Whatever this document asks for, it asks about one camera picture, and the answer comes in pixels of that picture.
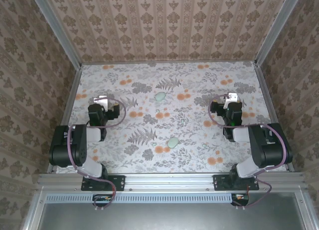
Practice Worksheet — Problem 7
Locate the grey sheet metal panel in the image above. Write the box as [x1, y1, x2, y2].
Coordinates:
[37, 202, 306, 230]

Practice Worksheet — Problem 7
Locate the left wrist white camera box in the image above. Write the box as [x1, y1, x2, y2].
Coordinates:
[93, 95, 108, 110]

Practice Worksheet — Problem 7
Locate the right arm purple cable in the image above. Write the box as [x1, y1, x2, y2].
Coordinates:
[208, 94, 287, 208]

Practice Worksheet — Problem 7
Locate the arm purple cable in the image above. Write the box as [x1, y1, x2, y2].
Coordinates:
[66, 97, 127, 212]
[208, 94, 287, 208]

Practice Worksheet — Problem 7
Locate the aluminium side rail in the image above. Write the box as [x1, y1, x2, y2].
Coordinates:
[47, 65, 83, 173]
[254, 63, 296, 172]

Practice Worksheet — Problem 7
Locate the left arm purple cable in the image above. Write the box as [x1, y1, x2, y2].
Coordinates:
[66, 97, 127, 212]

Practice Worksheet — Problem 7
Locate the thin aluminium wall rail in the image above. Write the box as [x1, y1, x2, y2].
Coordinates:
[81, 60, 256, 66]

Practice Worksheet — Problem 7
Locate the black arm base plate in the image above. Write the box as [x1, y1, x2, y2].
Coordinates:
[213, 174, 260, 191]
[81, 174, 126, 192]

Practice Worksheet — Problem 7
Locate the black connector box with wires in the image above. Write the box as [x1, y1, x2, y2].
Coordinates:
[231, 193, 250, 207]
[92, 194, 113, 208]

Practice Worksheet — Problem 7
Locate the wide aluminium mounting rail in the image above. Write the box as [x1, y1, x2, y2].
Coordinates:
[37, 172, 306, 193]

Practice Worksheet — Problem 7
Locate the aluminium corner post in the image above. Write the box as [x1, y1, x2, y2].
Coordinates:
[29, 0, 83, 70]
[254, 0, 305, 66]

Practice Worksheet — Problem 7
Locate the grey slotted cable duct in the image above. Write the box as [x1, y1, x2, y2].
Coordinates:
[45, 193, 235, 204]

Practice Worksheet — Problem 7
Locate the aluminium frame bar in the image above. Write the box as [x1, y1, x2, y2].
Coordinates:
[295, 191, 316, 230]
[21, 189, 45, 230]

